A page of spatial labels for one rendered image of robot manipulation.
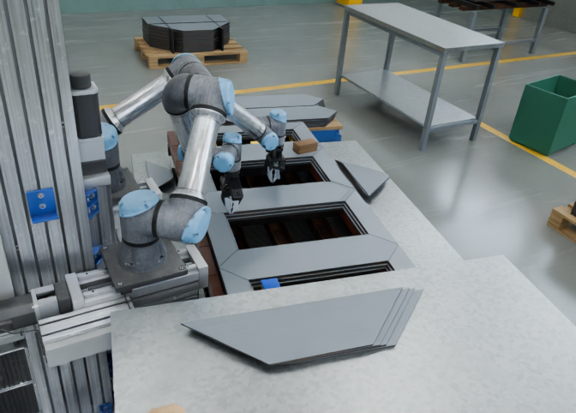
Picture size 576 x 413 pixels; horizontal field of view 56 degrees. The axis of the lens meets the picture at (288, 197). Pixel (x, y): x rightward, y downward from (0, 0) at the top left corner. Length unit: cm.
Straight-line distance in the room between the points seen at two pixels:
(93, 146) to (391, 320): 104
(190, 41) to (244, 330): 545
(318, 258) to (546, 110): 375
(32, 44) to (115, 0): 754
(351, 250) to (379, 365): 78
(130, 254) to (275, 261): 60
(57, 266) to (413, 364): 113
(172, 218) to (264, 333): 43
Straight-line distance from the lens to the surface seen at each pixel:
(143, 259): 173
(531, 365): 167
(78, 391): 233
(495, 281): 191
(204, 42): 676
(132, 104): 220
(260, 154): 283
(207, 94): 174
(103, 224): 193
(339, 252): 218
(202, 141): 170
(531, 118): 562
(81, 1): 904
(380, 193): 282
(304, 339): 150
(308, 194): 251
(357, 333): 154
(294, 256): 212
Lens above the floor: 215
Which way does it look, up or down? 31 degrees down
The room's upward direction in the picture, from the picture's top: 5 degrees clockwise
